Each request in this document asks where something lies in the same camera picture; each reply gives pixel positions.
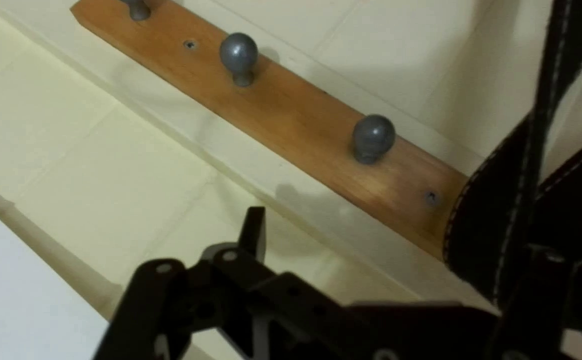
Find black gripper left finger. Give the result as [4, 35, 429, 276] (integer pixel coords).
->
[93, 206, 346, 360]

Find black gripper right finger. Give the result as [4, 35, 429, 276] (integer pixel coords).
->
[488, 248, 582, 360]

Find black tote bag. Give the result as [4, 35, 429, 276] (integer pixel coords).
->
[444, 0, 582, 307]

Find wooden peg rack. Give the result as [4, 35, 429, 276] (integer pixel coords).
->
[72, 0, 467, 256]

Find grey metal peg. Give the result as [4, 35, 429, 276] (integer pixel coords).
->
[220, 33, 259, 88]
[352, 115, 396, 164]
[122, 0, 151, 21]

